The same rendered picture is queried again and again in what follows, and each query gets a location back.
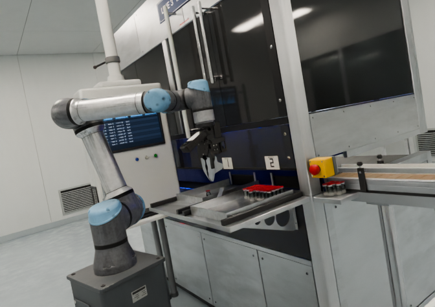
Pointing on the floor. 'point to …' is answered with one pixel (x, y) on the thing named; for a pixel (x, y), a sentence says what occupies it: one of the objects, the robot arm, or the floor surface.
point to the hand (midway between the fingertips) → (210, 178)
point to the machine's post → (302, 140)
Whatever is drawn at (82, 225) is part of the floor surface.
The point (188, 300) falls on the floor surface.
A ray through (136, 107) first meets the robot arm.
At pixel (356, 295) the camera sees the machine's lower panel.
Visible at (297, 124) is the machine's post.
